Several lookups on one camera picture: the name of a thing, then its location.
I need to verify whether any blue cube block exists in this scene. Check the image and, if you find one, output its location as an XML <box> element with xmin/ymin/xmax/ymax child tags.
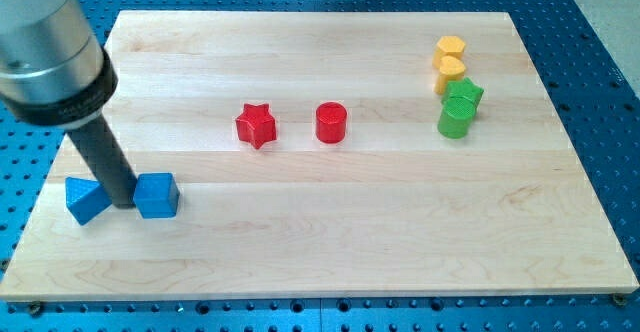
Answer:
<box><xmin>133</xmin><ymin>172</ymin><xmax>180</xmax><ymax>219</ymax></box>

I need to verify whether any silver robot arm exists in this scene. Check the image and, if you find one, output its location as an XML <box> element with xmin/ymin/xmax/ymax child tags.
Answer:
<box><xmin>1</xmin><ymin>0</ymin><xmax>118</xmax><ymax>129</ymax></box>

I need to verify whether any red star block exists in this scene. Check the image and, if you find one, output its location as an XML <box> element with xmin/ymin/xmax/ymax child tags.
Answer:
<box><xmin>235</xmin><ymin>103</ymin><xmax>277</xmax><ymax>150</ymax></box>

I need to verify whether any green star block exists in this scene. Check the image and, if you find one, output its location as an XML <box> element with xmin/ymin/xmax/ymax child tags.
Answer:
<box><xmin>441</xmin><ymin>77</ymin><xmax>484</xmax><ymax>110</ymax></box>

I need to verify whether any red cylinder block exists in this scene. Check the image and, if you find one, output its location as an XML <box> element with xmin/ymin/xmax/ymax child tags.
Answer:
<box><xmin>315</xmin><ymin>102</ymin><xmax>348</xmax><ymax>144</ymax></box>

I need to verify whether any wooden board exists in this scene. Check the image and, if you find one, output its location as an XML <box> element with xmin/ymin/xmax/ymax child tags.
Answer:
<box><xmin>1</xmin><ymin>11</ymin><xmax>638</xmax><ymax>302</ymax></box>

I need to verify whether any green cylinder block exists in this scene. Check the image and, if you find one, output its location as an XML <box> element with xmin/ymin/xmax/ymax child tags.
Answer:
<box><xmin>437</xmin><ymin>97</ymin><xmax>476</xmax><ymax>139</ymax></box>

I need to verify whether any yellow heart block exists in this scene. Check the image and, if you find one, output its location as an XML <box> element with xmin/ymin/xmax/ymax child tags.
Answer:
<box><xmin>434</xmin><ymin>55</ymin><xmax>466</xmax><ymax>95</ymax></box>

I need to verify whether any yellow hexagon block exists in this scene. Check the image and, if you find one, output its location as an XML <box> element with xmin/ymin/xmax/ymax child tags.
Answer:
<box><xmin>432</xmin><ymin>35</ymin><xmax>466</xmax><ymax>68</ymax></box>

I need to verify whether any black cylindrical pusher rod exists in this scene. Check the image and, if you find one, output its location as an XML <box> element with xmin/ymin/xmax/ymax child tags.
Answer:
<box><xmin>67</xmin><ymin>115</ymin><xmax>137</xmax><ymax>209</ymax></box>

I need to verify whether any blue triangle block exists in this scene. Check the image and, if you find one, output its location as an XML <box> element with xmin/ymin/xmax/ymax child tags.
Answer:
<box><xmin>65</xmin><ymin>177</ymin><xmax>111</xmax><ymax>225</ymax></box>

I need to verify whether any left board corner screw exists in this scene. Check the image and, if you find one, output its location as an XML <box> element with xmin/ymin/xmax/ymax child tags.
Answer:
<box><xmin>25</xmin><ymin>301</ymin><xmax>43</xmax><ymax>317</ymax></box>

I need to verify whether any board corner screw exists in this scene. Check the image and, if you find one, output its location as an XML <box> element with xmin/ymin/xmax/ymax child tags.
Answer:
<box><xmin>611</xmin><ymin>294</ymin><xmax>627</xmax><ymax>307</ymax></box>
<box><xmin>25</xmin><ymin>301</ymin><xmax>43</xmax><ymax>317</ymax></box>

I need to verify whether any right board corner screw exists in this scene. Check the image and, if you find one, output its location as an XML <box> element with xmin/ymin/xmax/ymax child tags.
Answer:
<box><xmin>611</xmin><ymin>294</ymin><xmax>627</xmax><ymax>307</ymax></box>

